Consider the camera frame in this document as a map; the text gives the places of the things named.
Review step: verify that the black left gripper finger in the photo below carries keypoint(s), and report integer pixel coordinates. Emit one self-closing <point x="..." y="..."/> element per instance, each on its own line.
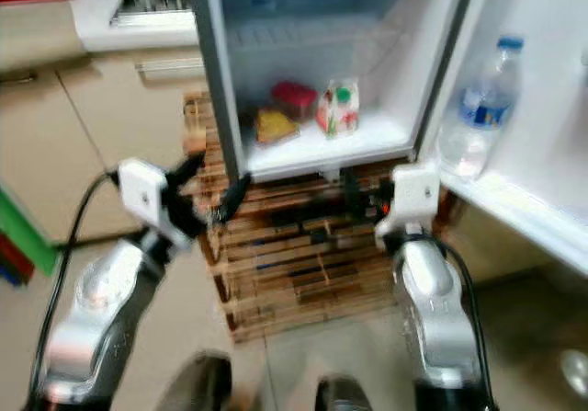
<point x="194" y="168"/>
<point x="234" y="196"/>

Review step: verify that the small white red drink carton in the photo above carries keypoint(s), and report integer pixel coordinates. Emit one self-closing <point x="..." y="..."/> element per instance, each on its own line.
<point x="338" y="108"/>

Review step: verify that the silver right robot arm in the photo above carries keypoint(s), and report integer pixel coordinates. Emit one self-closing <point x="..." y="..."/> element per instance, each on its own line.
<point x="436" y="310"/>

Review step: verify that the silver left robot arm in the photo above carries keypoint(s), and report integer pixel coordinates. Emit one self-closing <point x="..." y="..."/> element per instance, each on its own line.
<point x="92" y="328"/>

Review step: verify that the white grey-framed fridge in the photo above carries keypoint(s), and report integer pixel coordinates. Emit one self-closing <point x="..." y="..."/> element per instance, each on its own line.
<point x="331" y="25"/>

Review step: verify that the white fridge door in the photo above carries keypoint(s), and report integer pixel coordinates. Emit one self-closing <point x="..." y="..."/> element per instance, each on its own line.
<point x="551" y="25"/>

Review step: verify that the yellow food pack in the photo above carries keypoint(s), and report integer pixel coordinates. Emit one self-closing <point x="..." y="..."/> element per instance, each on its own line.
<point x="276" y="128"/>

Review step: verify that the beige kitchen cabinet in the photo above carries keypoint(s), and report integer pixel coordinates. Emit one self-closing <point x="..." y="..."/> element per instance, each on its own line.
<point x="110" y="154"/>

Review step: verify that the wooden wine rack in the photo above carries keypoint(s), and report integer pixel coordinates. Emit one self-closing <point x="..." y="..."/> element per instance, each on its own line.
<point x="294" y="273"/>

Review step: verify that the red food container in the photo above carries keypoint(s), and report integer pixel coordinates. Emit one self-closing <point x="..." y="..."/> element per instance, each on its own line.
<point x="294" y="98"/>

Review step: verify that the clear plastic water bottle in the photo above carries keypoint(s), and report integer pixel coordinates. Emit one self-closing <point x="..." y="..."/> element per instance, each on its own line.
<point x="482" y="108"/>

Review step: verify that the orange cutting board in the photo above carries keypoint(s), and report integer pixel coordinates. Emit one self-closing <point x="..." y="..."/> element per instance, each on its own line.
<point x="9" y="256"/>

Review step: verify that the black robot right foot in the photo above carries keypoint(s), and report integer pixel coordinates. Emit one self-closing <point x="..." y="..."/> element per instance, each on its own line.
<point x="344" y="395"/>

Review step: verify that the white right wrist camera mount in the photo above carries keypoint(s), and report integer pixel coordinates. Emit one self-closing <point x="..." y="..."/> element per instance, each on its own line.
<point x="413" y="190"/>

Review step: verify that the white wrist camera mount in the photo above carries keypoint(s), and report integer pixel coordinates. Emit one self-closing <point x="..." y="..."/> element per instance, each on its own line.
<point x="413" y="190"/>
<point x="147" y="195"/>

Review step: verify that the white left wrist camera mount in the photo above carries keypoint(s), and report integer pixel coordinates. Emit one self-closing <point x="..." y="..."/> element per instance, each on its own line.
<point x="147" y="195"/>

